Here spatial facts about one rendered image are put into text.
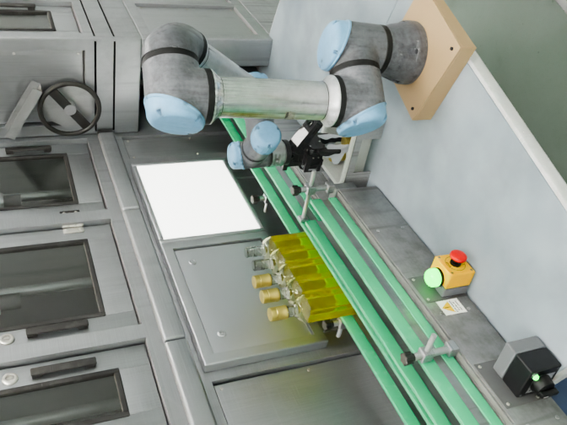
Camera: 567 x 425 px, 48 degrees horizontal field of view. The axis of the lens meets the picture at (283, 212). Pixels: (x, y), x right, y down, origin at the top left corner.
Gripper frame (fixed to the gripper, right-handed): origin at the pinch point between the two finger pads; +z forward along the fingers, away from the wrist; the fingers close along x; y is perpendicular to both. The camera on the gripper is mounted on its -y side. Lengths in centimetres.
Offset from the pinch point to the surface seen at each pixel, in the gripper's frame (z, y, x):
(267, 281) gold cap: -32.7, 20.3, 30.3
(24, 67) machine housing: -82, 14, -75
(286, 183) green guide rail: -12.6, 18.9, -6.9
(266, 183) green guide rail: -14.2, 26.4, -17.0
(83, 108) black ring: -64, 29, -72
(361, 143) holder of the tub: -0.1, -4.3, 7.4
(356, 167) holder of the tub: 0.4, 3.5, 7.7
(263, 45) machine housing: 2, 5, -73
